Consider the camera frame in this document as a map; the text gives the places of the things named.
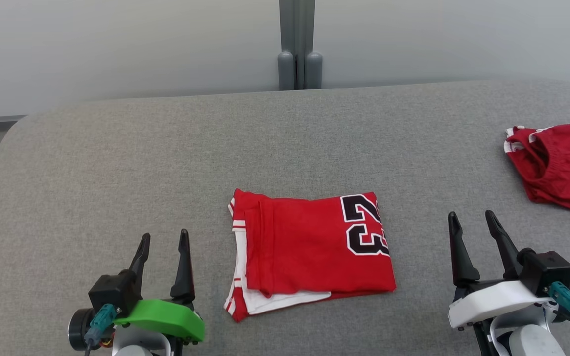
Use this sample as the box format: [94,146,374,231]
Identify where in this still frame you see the red white jersey number 23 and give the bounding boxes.
[223,188,397,323]

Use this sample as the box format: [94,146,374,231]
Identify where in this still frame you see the red shorts with white stripe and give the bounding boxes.
[503,123,570,217]

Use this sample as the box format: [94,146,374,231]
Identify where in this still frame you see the grey partition post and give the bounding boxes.
[277,0,323,91]

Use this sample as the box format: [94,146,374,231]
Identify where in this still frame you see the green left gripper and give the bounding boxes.
[113,229,205,345]

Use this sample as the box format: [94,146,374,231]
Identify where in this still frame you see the grey fabric sofa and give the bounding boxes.
[0,78,570,356]

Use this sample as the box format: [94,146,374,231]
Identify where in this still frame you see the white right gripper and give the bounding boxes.
[447,210,555,331]

